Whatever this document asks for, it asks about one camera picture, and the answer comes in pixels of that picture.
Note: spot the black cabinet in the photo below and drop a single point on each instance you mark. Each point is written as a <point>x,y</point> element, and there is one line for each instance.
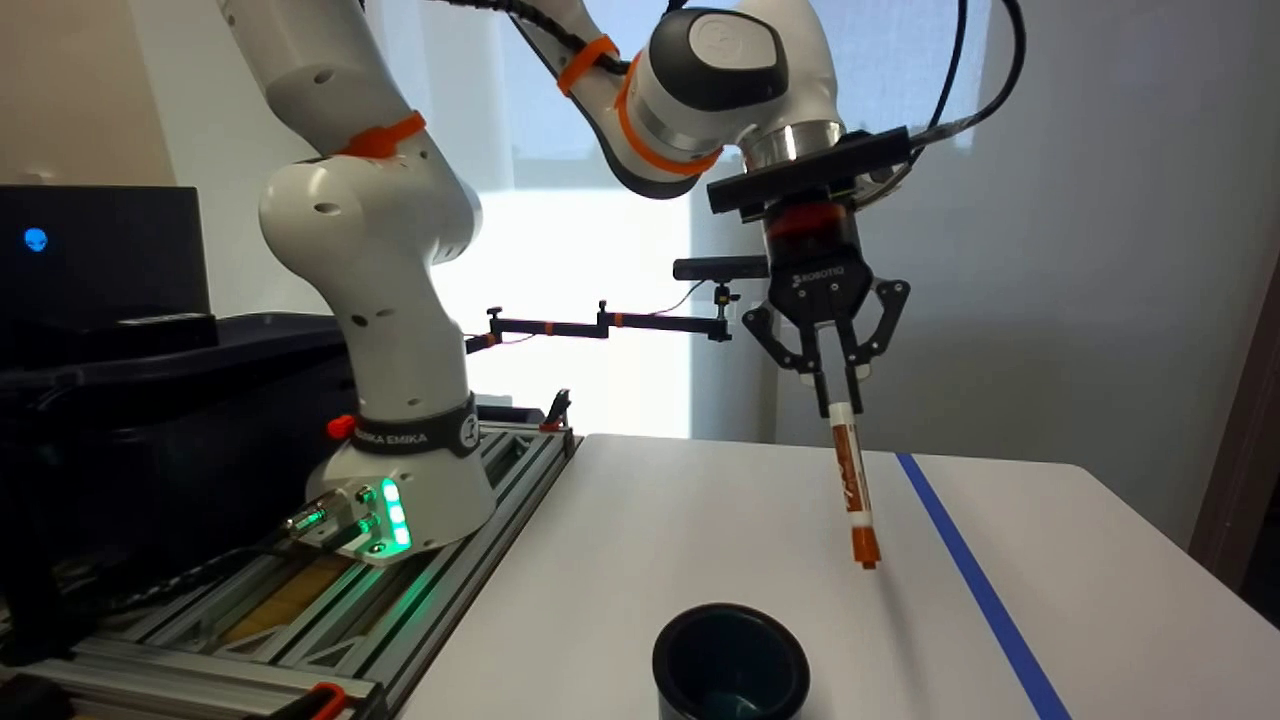
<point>201,442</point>

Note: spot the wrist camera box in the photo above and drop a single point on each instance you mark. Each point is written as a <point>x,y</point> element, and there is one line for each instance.
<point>815,171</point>

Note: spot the orange white marker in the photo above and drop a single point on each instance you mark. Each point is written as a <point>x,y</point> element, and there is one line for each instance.
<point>855,493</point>

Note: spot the long blue tape strip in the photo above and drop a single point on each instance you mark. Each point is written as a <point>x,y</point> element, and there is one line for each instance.
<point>972,573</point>

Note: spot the dark teal cup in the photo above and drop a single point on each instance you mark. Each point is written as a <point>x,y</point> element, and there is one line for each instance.
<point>694,667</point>

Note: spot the black boom with orange clamps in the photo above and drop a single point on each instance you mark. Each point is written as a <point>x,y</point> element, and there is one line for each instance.
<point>600,320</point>

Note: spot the red knob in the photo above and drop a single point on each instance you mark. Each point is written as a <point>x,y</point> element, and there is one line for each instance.
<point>341,428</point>

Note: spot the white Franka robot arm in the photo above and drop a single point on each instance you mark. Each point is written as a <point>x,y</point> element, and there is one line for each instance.
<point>385,227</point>

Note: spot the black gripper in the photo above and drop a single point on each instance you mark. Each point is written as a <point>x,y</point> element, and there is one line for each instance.
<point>817,266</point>

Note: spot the black bar camera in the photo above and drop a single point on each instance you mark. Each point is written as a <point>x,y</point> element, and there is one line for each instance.
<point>721,268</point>

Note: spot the aluminium rail frame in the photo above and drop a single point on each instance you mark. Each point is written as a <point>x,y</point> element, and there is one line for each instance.
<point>401,624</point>

